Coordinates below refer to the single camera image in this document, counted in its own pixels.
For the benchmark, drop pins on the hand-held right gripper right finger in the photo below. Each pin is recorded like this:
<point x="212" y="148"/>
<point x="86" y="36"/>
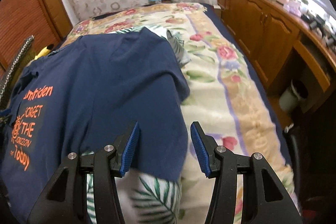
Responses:
<point x="200" y="153"/>

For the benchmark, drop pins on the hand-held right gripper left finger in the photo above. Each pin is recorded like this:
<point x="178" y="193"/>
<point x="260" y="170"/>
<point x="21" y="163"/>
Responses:
<point x="131" y="150"/>

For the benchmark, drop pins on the navy blue t-shirt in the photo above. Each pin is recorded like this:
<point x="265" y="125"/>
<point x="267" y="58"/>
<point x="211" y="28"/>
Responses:
<point x="105" y="77"/>

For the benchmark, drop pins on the palm leaf bedsheet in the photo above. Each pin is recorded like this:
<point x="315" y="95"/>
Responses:
<point x="155" y="195"/>

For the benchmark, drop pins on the floral blanket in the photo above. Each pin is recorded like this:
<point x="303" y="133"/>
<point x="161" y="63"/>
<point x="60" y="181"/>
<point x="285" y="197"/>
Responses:
<point x="210" y="82"/>

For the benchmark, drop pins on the black chair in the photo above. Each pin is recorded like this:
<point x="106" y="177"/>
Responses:
<point x="302" y="155"/>

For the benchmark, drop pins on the white waste bin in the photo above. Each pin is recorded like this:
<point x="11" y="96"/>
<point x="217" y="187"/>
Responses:
<point x="288" y="99"/>

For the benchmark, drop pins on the wooden sideboard cabinet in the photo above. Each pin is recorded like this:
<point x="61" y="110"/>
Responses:
<point x="252" y="19"/>

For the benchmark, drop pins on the lilac packet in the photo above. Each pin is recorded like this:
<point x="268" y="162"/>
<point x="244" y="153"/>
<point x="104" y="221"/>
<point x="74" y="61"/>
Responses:
<point x="293" y="8"/>

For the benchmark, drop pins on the wooden louvered door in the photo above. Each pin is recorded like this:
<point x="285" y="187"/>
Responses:
<point x="23" y="16"/>

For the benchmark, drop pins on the pile of black gadgets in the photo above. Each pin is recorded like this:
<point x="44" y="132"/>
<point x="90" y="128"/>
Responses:
<point x="320" y="27"/>

